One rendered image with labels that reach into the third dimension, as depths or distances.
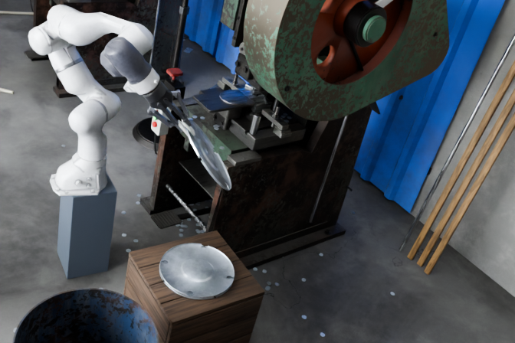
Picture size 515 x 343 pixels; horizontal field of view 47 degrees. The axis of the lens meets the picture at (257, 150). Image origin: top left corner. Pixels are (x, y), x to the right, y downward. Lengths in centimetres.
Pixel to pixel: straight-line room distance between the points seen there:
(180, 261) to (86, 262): 52
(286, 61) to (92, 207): 102
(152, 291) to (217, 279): 25
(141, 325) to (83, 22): 101
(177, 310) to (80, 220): 61
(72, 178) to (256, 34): 94
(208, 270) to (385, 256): 126
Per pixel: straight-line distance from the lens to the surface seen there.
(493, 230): 347
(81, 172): 246
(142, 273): 233
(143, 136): 369
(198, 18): 511
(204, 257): 242
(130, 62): 184
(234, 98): 266
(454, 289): 336
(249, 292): 234
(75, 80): 232
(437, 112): 346
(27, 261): 286
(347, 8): 221
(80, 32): 208
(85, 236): 263
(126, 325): 214
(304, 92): 219
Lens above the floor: 198
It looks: 31 degrees down
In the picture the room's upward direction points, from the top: 15 degrees clockwise
